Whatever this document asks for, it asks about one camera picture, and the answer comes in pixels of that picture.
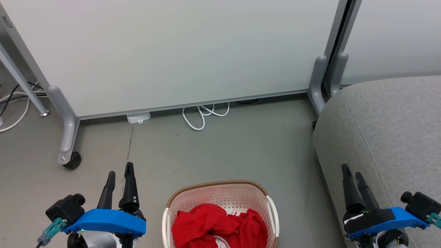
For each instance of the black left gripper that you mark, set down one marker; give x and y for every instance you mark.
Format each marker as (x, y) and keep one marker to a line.
(126, 241)

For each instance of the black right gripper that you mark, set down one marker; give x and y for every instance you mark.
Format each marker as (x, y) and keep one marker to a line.
(372, 217)

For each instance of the red cloth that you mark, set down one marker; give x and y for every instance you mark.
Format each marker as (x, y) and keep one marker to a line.
(203, 224)

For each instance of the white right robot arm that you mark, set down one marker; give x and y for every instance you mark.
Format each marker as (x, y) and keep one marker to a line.
(382, 241)

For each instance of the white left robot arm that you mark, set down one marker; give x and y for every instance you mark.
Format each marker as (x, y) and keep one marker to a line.
(96, 241)

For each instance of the grey fabric sofa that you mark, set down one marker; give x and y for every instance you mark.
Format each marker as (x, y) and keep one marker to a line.
(386, 131)

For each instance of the black caster wheel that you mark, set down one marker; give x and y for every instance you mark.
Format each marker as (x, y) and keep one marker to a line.
(73, 161)

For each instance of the white power adapter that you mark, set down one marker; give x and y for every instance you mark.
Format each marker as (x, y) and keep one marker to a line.
(137, 117)

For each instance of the grey partition leg with caster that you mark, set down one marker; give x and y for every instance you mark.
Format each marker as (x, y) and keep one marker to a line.
(67, 131)

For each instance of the white perforated laundry basket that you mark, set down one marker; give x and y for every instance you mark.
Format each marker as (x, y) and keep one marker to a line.
(220, 194)

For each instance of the grey metal table leg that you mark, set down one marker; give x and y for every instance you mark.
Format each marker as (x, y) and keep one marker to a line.
(20, 81)

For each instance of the wide white partition panel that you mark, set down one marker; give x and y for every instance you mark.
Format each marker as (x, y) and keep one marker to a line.
(172, 51)

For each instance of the narrow white partition panel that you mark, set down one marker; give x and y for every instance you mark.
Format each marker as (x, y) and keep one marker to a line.
(392, 38)

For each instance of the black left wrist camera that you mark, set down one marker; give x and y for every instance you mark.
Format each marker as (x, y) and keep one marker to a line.
(67, 208)

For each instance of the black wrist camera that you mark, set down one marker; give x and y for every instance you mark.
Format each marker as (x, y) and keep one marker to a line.
(422, 205)
(67, 208)

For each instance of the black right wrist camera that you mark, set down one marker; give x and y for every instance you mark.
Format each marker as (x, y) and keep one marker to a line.
(422, 205)

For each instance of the teal left camera connector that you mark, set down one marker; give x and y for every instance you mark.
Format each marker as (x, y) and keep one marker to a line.
(51, 229)

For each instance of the teal camera connector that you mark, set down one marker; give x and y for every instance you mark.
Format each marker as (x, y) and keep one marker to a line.
(51, 229)
(434, 219)

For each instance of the teal right camera connector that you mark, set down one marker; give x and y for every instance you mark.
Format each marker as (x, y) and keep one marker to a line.
(434, 219)

